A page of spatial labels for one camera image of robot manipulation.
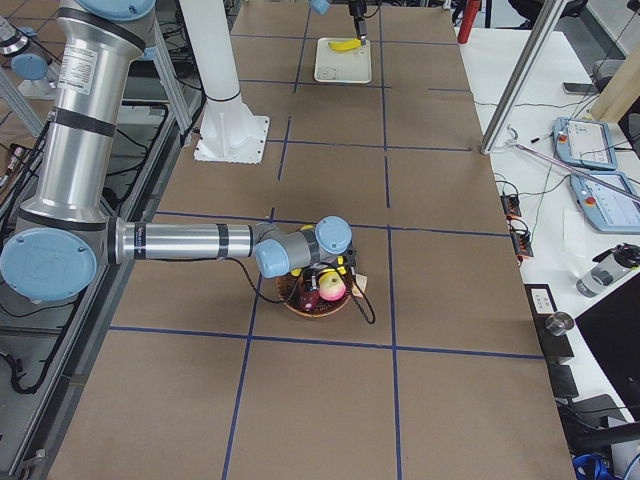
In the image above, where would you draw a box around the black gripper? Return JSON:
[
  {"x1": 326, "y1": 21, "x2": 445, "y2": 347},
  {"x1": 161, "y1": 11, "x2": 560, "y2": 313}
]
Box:
[
  {"x1": 299, "y1": 267, "x2": 323, "y2": 292},
  {"x1": 348, "y1": 0, "x2": 368, "y2": 43}
]

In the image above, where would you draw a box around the brown wicker basket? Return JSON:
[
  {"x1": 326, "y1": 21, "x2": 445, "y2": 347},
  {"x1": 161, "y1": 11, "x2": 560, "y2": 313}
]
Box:
[{"x1": 275, "y1": 267, "x2": 353, "y2": 318}]

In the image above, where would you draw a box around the black marker pen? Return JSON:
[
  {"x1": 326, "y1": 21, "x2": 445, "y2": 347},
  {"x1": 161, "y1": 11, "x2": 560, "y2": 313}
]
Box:
[{"x1": 530, "y1": 133, "x2": 552, "y2": 144}]

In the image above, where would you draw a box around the teach pendant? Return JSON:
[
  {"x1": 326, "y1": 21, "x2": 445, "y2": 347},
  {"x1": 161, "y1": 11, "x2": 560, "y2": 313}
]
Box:
[
  {"x1": 570, "y1": 172, "x2": 639, "y2": 234},
  {"x1": 552, "y1": 117, "x2": 618, "y2": 171}
]

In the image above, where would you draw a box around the white pedestal column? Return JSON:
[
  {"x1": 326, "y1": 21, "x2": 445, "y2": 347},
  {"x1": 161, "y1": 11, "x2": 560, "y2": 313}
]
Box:
[{"x1": 180, "y1": 0, "x2": 270, "y2": 164}]

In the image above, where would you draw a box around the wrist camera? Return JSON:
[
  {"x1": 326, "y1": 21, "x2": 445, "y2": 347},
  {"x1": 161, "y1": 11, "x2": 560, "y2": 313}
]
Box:
[{"x1": 341, "y1": 242, "x2": 357, "y2": 274}]

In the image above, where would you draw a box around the aluminium frame post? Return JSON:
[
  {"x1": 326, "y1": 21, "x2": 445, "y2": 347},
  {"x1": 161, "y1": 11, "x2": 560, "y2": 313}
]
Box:
[{"x1": 480, "y1": 0, "x2": 568, "y2": 154}]

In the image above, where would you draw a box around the near teach pendant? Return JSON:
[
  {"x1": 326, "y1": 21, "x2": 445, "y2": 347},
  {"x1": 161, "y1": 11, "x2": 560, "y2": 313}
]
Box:
[{"x1": 570, "y1": 172, "x2": 639, "y2": 234}]

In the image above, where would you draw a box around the clear water bottle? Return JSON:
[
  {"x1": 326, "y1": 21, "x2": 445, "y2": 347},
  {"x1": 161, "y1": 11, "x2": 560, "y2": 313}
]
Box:
[{"x1": 576, "y1": 243, "x2": 639, "y2": 298}]

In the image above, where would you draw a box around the paper basket tag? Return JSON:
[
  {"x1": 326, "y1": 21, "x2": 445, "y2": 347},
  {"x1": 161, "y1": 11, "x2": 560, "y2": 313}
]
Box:
[{"x1": 351, "y1": 273, "x2": 368, "y2": 298}]

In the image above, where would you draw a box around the dark red mango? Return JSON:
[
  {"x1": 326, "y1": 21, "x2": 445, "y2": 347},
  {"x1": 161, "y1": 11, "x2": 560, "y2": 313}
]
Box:
[{"x1": 298, "y1": 288, "x2": 320, "y2": 312}]

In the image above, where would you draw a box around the far teach pendant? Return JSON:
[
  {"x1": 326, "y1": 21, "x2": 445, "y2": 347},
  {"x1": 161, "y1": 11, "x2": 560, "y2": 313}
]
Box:
[{"x1": 552, "y1": 117, "x2": 618, "y2": 171}]

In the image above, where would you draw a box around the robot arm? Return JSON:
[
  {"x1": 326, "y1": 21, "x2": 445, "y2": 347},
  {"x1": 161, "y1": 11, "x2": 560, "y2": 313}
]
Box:
[
  {"x1": 309, "y1": 0, "x2": 368, "y2": 44},
  {"x1": 1, "y1": 1, "x2": 352, "y2": 301}
]

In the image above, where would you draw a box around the white rectangular plate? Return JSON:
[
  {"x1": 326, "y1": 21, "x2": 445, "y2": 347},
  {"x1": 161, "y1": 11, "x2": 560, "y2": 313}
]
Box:
[{"x1": 314, "y1": 37, "x2": 372, "y2": 84}]

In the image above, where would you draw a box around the red cylinder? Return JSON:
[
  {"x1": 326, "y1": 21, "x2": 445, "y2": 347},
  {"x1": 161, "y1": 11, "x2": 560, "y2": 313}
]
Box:
[{"x1": 457, "y1": 0, "x2": 481, "y2": 44}]

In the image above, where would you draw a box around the steel cup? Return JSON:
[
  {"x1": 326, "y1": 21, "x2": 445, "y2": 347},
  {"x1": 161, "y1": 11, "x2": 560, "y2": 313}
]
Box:
[{"x1": 544, "y1": 311, "x2": 575, "y2": 337}]

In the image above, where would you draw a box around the pink white apple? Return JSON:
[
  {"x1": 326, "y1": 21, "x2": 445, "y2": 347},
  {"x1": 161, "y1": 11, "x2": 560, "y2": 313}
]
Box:
[{"x1": 319, "y1": 272, "x2": 346, "y2": 302}]

